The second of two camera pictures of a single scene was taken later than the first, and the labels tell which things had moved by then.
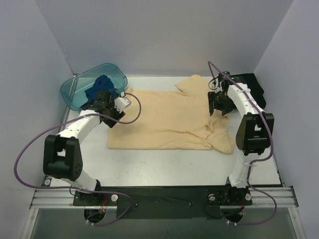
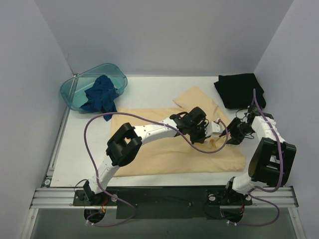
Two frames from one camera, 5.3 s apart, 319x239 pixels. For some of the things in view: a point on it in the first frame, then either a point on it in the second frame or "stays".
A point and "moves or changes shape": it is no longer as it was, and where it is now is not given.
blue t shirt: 103,83 stays
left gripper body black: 98,101 → 199,135
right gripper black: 220,104 → 234,130
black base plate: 165,202 stays
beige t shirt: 178,118 moves or changes shape
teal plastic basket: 73,90 stays
